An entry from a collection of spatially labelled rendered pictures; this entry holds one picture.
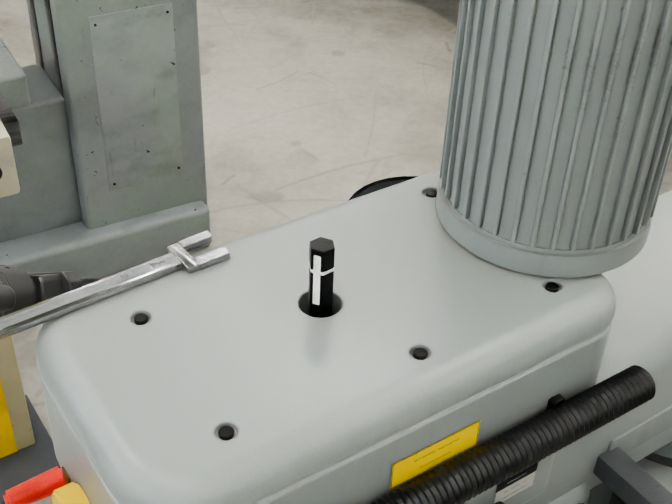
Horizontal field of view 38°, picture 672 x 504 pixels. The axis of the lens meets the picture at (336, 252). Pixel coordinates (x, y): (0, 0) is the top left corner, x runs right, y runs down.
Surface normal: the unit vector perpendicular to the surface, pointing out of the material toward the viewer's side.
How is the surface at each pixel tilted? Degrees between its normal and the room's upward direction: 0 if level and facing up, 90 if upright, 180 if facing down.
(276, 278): 0
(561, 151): 90
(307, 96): 0
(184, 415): 0
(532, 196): 90
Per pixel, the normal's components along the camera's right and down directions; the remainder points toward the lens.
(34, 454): 0.04, -0.80
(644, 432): 0.55, 0.51
